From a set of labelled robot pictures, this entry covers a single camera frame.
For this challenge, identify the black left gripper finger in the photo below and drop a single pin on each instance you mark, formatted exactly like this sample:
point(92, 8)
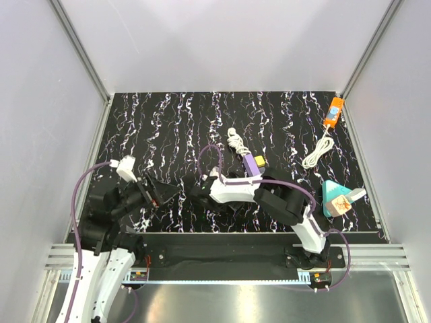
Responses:
point(161, 199)
point(160, 187)

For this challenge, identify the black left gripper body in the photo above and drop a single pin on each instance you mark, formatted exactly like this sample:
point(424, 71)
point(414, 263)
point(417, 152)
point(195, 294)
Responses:
point(137, 194)

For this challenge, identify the purple power strip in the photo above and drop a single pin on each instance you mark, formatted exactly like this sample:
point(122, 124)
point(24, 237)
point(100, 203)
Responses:
point(250, 166)

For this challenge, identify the orange power strip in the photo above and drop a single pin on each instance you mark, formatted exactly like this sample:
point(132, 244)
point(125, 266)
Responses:
point(331, 120)

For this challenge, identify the yellow cube plug adapter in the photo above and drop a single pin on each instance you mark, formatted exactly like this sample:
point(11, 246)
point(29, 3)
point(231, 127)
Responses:
point(260, 161)

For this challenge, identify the blue cube plug adapter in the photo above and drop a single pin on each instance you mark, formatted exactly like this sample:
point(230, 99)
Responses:
point(334, 110)

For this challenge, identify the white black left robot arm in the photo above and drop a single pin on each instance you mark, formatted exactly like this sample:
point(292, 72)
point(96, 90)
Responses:
point(103, 253)

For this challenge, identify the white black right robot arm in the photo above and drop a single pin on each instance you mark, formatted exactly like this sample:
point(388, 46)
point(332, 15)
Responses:
point(285, 202)

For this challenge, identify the pink cube plug adapter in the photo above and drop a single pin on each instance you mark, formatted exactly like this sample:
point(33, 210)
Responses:
point(338, 206)

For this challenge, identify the white plug on teal strip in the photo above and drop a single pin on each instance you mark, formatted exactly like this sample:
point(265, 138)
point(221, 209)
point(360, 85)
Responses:
point(355, 194)

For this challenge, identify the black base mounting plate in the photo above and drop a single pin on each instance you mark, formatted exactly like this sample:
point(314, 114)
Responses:
point(139, 272)

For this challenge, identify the teal triangular power strip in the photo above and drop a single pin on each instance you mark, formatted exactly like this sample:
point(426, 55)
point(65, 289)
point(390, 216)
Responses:
point(332, 190)

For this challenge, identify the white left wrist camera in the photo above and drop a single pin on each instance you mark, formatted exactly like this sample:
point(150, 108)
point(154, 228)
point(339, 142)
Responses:
point(124, 168)

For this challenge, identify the white cable duct strip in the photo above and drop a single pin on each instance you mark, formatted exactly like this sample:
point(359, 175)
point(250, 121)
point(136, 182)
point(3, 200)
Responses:
point(159, 275)

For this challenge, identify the aluminium frame post left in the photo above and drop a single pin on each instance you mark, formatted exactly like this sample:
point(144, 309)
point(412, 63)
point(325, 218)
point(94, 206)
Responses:
point(79, 49)

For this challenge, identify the aluminium frame post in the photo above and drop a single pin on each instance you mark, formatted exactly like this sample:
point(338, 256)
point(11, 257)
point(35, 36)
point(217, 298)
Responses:
point(385, 21)
point(79, 49)

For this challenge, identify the aluminium front rail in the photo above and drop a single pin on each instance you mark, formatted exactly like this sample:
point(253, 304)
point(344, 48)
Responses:
point(365, 257)

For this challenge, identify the aluminium frame post right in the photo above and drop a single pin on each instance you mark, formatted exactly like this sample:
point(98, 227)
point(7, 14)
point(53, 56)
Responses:
point(385, 21)

